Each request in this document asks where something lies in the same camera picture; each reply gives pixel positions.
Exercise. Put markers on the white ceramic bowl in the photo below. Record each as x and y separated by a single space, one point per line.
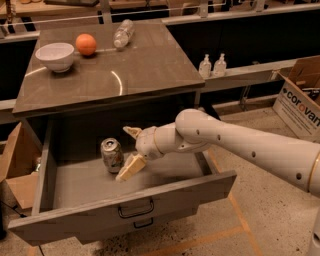
57 57

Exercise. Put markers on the orange fruit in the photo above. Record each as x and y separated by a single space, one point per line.
86 44

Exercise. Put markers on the brown cardboard box left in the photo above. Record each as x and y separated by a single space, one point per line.
18 166

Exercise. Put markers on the clear sanitizer bottle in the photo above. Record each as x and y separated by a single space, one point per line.
205 67
220 66

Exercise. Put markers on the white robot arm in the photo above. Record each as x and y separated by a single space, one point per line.
292 160

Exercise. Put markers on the corovan cardboard box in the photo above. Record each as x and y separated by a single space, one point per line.
297 103

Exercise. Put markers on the clear plastic water bottle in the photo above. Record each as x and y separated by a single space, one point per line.
123 34

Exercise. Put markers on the open grey top drawer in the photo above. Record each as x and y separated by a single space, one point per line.
77 197

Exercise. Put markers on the black drawer handle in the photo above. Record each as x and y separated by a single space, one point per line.
143 223
136 208

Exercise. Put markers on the black lower drawer handle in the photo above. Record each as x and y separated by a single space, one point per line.
143 223

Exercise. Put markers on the left clear sanitizer bottle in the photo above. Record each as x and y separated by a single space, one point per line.
205 67

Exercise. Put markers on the right clear sanitizer bottle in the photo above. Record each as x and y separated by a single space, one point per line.
220 66

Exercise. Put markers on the silver 7up soda can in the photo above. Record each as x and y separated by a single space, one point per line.
112 155

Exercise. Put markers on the black top drawer handle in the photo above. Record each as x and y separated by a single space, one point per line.
136 208

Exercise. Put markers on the grey cabinet counter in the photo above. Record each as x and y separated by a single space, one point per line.
152 65

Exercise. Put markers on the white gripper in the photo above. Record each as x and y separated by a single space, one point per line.
146 141

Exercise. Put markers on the grey metal railing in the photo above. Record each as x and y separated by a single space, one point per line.
56 14

